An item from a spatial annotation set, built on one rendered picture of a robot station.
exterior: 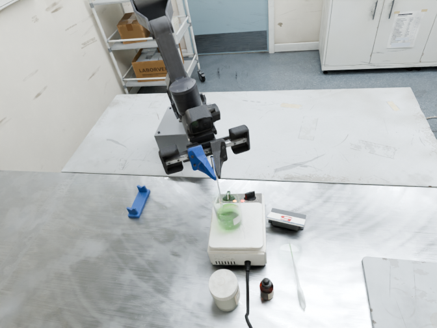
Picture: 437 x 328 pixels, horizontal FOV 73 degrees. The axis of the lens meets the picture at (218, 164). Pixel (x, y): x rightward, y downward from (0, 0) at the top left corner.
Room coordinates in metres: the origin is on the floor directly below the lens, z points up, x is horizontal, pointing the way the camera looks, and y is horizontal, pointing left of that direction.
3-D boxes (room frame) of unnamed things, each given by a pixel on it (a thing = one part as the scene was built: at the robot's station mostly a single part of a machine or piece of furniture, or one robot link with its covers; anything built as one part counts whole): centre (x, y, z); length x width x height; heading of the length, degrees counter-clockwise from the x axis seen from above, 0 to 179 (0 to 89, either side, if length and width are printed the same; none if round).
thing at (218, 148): (0.41, -0.01, 1.16); 0.07 x 0.04 x 0.06; 9
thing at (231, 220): (0.39, 0.00, 1.03); 0.07 x 0.06 x 0.08; 70
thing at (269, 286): (0.25, -0.05, 0.93); 0.03 x 0.03 x 0.07
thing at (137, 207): (0.57, 0.25, 0.92); 0.10 x 0.03 x 0.04; 162
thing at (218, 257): (0.41, -0.02, 0.94); 0.22 x 0.13 x 0.08; 168
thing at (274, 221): (0.42, -0.14, 0.92); 0.09 x 0.06 x 0.04; 62
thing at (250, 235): (0.38, -0.01, 0.98); 0.12 x 0.12 x 0.01; 78
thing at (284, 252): (0.33, -0.13, 0.91); 0.06 x 0.06 x 0.02
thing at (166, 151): (0.49, 0.02, 1.16); 0.19 x 0.08 x 0.06; 98
